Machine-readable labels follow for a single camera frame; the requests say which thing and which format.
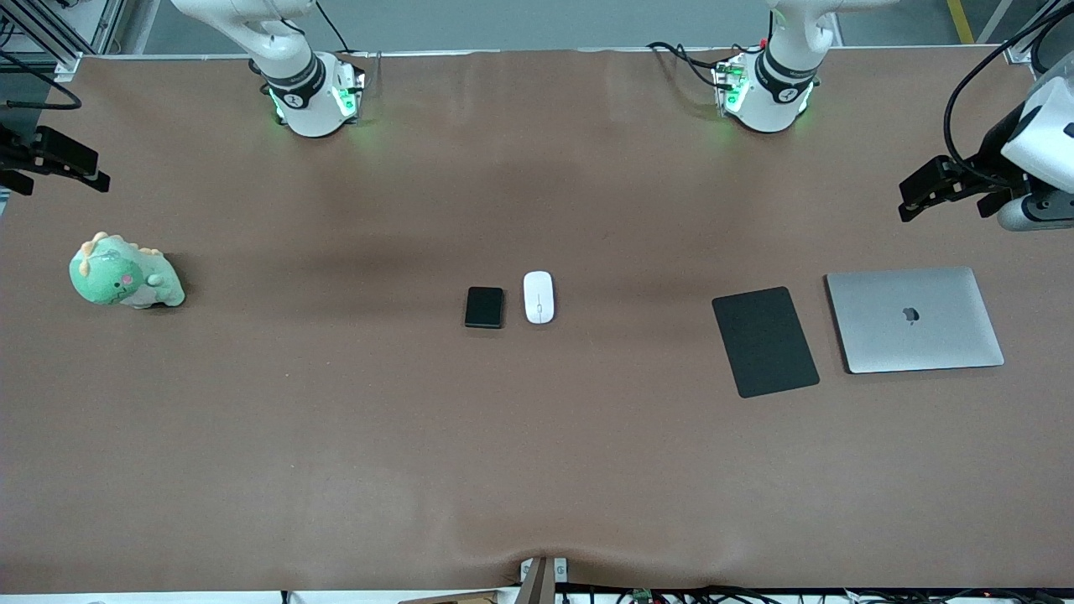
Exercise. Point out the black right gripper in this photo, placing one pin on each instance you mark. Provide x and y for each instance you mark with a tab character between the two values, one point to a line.
17	156

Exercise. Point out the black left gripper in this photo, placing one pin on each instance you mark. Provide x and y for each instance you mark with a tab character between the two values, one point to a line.
993	153

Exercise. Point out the white computer mouse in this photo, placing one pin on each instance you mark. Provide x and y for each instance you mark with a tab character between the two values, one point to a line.
539	296

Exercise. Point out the black phone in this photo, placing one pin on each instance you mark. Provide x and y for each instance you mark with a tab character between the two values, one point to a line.
485	307

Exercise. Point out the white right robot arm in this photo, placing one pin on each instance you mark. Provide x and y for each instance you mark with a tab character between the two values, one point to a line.
310	109

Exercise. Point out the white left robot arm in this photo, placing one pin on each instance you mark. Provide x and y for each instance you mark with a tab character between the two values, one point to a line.
776	92

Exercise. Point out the black mouse pad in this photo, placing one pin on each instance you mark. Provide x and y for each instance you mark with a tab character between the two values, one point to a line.
765	342

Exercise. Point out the green dinosaur plush toy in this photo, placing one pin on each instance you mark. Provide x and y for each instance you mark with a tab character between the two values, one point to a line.
117	277

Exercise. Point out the silver laptop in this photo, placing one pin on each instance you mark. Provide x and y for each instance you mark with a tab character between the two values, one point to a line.
914	335

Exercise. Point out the brown table cover mat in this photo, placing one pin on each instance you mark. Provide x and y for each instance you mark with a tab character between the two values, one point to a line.
537	436

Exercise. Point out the aluminium frame with black struts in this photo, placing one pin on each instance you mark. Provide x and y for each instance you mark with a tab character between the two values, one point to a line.
50	38

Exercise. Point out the aluminium frame post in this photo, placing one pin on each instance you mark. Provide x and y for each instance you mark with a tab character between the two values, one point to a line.
1032	38

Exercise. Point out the metal bracket with brown post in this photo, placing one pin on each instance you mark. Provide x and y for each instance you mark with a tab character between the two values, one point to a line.
544	583

